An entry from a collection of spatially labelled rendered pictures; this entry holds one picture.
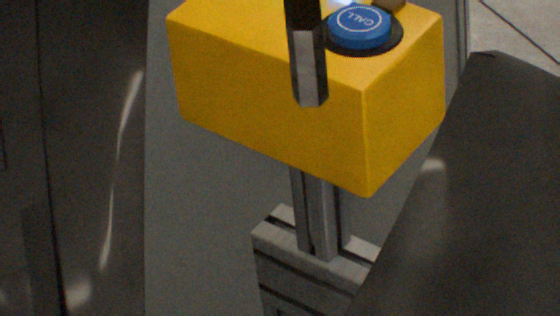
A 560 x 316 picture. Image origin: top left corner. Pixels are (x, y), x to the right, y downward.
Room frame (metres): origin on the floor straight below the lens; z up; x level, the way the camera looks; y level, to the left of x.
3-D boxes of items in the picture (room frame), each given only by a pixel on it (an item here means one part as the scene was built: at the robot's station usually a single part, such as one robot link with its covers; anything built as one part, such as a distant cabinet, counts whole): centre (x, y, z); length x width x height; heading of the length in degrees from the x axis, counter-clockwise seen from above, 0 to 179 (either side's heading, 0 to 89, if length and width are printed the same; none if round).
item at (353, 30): (0.62, -0.06, 1.08); 0.04 x 0.04 x 0.02
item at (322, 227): (0.65, -0.03, 0.92); 0.03 x 0.03 x 0.12; 48
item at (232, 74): (0.65, -0.03, 1.02); 0.16 x 0.10 x 0.11; 48
